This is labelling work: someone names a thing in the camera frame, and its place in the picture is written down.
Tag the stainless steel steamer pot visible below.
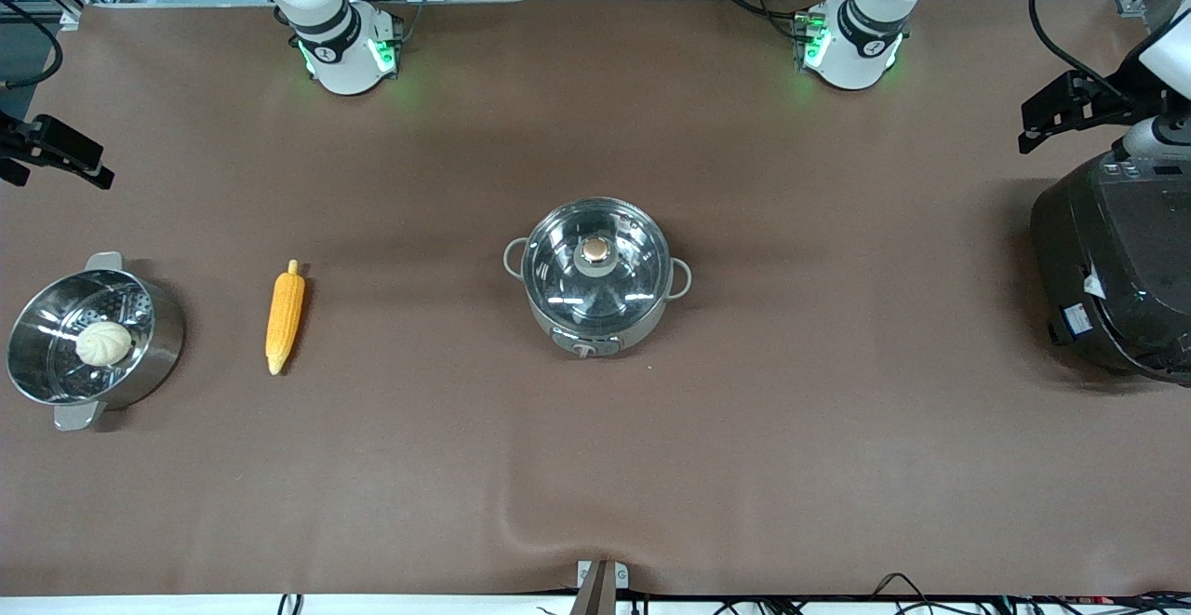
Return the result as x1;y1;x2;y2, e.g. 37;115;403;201
6;251;186;433

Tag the yellow corn cob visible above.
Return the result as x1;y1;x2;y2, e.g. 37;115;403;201
265;260;307;377

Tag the brown table cover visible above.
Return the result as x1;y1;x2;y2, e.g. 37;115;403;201
0;0;1191;598

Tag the black rice cooker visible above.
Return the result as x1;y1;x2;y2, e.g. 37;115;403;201
1030;150;1191;386

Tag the round glass pot lid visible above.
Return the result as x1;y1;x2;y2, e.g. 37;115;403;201
521;198;673;337

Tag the grey camera stand bracket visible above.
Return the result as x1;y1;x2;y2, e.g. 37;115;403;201
575;559;631;615

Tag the white steamed bun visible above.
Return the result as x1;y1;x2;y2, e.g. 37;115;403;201
74;321;135;368

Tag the grey electric cooking pot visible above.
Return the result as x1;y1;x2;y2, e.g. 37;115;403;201
503;198;694;359

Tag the black floor cable bundle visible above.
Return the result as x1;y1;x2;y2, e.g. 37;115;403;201
707;572;1191;615

